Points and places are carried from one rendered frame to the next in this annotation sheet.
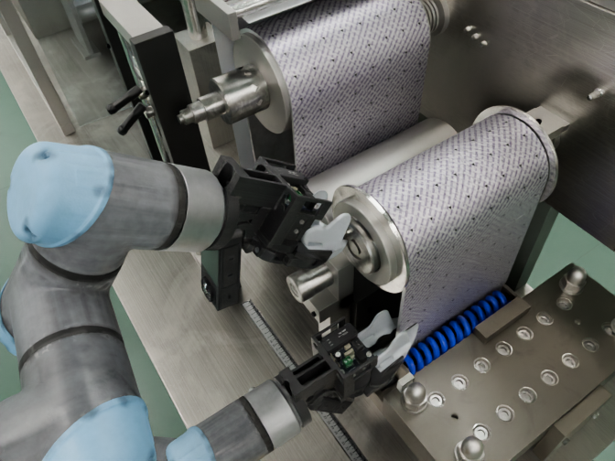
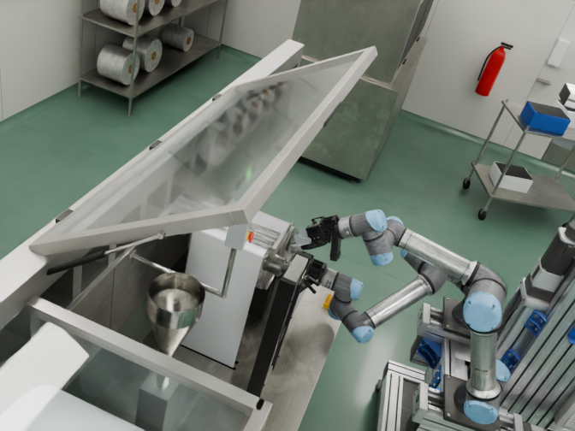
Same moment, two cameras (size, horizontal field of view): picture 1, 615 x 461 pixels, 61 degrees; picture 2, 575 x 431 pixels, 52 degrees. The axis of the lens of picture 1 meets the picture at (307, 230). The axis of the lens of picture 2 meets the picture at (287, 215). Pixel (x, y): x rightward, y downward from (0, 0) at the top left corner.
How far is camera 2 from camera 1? 2.19 m
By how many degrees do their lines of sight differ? 88
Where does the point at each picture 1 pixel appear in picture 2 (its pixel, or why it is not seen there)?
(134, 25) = (301, 262)
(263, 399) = (332, 273)
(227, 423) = (344, 278)
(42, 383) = (394, 227)
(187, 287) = (278, 384)
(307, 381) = (318, 268)
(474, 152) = not seen: hidden behind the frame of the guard
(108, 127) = not seen: outside the picture
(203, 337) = (295, 363)
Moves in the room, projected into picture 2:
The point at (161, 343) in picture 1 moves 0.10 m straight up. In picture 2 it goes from (310, 377) to (317, 360)
